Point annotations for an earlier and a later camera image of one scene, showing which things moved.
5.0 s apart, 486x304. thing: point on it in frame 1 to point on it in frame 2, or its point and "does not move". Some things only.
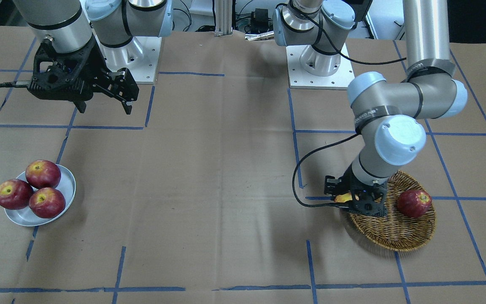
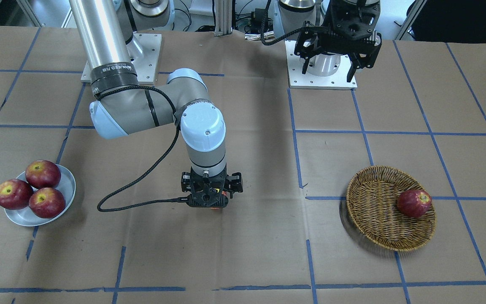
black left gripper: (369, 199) to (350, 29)
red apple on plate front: (47, 202) does not move
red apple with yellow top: (41, 173) does not move
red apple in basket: (414, 203) does not move
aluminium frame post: (223, 9) does not move
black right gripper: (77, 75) to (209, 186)
